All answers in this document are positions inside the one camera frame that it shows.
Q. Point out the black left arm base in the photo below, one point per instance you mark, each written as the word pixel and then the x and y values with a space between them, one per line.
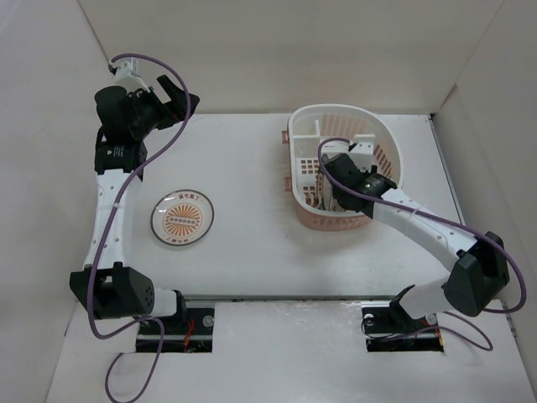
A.
pixel 194 335

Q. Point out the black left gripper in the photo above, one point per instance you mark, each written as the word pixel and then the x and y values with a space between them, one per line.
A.
pixel 168 114

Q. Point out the orange sunburst white plate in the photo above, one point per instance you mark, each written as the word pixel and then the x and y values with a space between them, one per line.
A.
pixel 182 217

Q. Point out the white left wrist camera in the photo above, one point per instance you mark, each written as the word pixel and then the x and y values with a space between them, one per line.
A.
pixel 126 72

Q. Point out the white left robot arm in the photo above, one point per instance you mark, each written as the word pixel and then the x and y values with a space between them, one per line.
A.
pixel 108 286

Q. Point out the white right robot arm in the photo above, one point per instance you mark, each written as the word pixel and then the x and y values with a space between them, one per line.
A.
pixel 477 268

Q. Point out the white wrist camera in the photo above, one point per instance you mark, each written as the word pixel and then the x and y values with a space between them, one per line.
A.
pixel 361 154
pixel 126 72

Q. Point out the green rimmed white plate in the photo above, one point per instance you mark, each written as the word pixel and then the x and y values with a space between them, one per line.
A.
pixel 321 183

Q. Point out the red lettered white plate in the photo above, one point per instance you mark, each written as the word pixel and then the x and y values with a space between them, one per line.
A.
pixel 333 149

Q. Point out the white pink dish rack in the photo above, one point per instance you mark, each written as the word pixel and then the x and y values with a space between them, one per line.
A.
pixel 306 129

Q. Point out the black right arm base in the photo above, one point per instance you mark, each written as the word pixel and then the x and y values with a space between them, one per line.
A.
pixel 388 328

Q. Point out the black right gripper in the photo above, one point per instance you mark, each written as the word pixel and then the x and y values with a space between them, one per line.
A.
pixel 366 175

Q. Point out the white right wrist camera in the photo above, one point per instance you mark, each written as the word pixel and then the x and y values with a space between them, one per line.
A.
pixel 361 154

